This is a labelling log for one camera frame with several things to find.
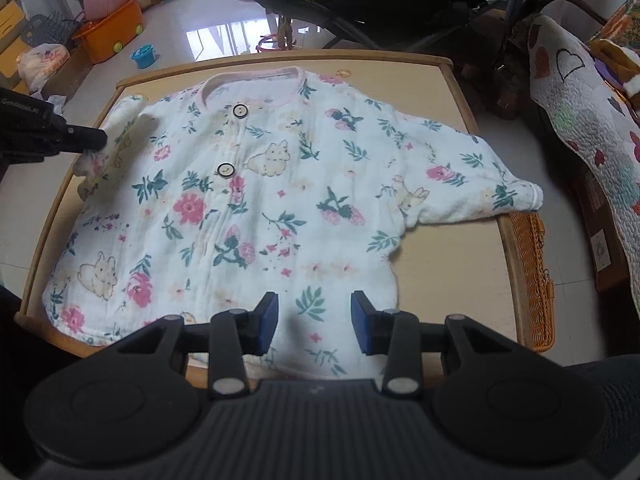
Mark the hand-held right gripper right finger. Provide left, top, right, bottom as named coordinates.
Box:
left=351, top=290, right=517, bottom=401

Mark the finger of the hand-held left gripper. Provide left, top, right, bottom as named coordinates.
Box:
left=57, top=124, right=108, bottom=155

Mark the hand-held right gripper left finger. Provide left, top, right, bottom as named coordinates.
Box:
left=112, top=290, right=280, bottom=401

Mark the floral baby shirt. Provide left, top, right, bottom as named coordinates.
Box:
left=42, top=66, right=544, bottom=378

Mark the white bag with blue print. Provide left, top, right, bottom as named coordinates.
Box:
left=30, top=92, right=68, bottom=116

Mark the white bag with red print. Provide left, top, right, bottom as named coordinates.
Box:
left=17, top=42, right=71, bottom=86

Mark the brown cardboard box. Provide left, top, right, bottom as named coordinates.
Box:
left=30, top=47, right=93, bottom=106

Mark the dark grey plastic basket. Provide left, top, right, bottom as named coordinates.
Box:
left=21, top=14, right=86, bottom=53

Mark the blue toy bucket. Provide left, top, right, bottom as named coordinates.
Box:
left=131, top=45, right=157, bottom=70

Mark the orange wheeled storage bin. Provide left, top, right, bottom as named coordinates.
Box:
left=72, top=0, right=146, bottom=65

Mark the yellow stepped drawer cabinet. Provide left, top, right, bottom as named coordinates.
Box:
left=0, top=0, right=28, bottom=92

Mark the pink plastic basket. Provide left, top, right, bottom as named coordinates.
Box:
left=82, top=0, right=138, bottom=18

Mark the orange wicker basket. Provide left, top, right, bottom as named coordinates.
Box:
left=509, top=210, right=557, bottom=353

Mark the pink round toy basket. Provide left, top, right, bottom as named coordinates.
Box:
left=255, top=32, right=291, bottom=53

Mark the person's dark clothing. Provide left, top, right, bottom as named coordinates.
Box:
left=0, top=280, right=640, bottom=480

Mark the beige hanging ribbon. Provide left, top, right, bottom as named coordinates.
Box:
left=277, top=15, right=296, bottom=51

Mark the cardboard box with white label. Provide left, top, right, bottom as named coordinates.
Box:
left=570, top=165, right=631, bottom=296

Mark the quilted patchwork blanket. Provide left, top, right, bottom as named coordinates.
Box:
left=530, top=14, right=640, bottom=321

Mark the grey folding lounge chair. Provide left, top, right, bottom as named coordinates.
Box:
left=245, top=0, right=578, bottom=51

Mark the brown and white plush toy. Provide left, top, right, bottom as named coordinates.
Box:
left=590, top=40, right=640, bottom=111

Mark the yellow floral chair cover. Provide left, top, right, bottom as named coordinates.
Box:
left=585, top=0, right=640, bottom=56

